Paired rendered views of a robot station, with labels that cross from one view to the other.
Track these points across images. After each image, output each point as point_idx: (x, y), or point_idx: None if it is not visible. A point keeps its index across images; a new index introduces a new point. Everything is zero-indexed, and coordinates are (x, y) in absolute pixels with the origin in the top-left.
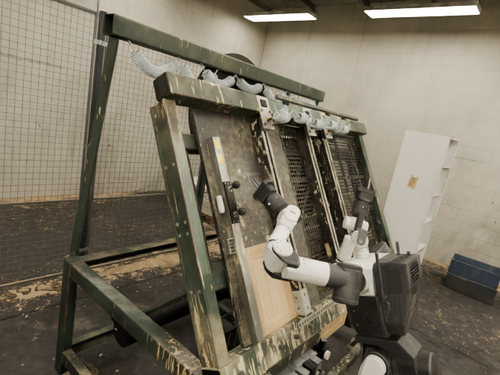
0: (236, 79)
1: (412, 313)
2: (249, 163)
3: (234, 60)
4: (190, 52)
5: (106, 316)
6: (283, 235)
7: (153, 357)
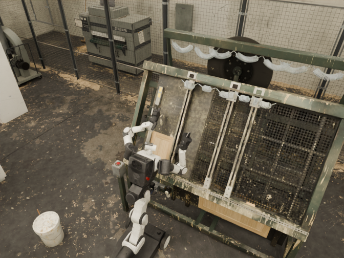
0: (240, 51)
1: (136, 179)
2: (179, 101)
3: (230, 42)
4: (198, 41)
5: (207, 146)
6: (135, 128)
7: (194, 168)
